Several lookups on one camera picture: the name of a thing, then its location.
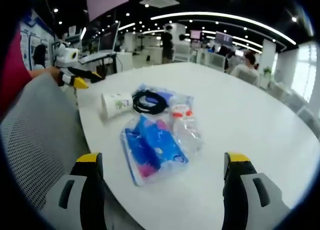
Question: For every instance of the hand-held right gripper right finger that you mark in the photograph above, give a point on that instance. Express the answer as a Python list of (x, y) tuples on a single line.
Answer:
[(240, 195)]

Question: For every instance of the clear plastic bottle item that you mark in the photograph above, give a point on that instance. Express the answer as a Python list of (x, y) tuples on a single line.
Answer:
[(186, 127)]

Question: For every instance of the computer monitor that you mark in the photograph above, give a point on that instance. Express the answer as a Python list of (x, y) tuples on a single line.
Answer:
[(108, 38)]

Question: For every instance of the white table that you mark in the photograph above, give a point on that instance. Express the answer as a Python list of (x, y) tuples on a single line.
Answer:
[(237, 130)]

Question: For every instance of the white paper cup item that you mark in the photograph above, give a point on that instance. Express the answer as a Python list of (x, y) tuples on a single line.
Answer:
[(116, 105)]

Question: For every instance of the blue tissue packet item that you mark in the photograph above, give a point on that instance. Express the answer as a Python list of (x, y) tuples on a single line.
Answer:
[(152, 147)]

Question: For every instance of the ceiling air vent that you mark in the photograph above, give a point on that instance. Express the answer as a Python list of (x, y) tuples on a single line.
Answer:
[(160, 0)]

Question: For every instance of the wall poster board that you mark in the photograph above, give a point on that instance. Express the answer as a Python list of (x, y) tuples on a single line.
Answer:
[(35, 37)]

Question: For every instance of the person's red shirt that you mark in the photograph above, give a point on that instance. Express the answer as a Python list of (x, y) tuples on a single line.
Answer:
[(13, 70)]

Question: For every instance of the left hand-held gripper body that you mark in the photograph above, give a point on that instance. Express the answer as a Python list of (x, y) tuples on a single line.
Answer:
[(66, 55)]

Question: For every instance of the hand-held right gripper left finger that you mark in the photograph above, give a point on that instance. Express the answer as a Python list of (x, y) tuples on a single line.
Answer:
[(87, 195)]

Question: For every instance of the potted green plant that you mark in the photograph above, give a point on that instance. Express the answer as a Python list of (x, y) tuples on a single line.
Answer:
[(267, 71)]

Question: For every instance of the white office chair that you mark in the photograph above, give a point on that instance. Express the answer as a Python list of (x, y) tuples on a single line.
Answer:
[(182, 52), (216, 61)]

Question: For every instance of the hanging pink screen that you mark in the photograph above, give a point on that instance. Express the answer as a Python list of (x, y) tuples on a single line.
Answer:
[(106, 2)]

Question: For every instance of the grey mesh chair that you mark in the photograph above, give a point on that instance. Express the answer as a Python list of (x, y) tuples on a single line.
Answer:
[(37, 140)]

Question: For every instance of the dark hanging screen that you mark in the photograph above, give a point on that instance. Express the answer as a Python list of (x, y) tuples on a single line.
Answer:
[(224, 38)]

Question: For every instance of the grey standing desk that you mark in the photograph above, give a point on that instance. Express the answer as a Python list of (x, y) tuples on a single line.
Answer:
[(96, 58)]

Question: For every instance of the small pink screen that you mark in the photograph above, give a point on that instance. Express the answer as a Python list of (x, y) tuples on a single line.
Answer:
[(195, 34)]

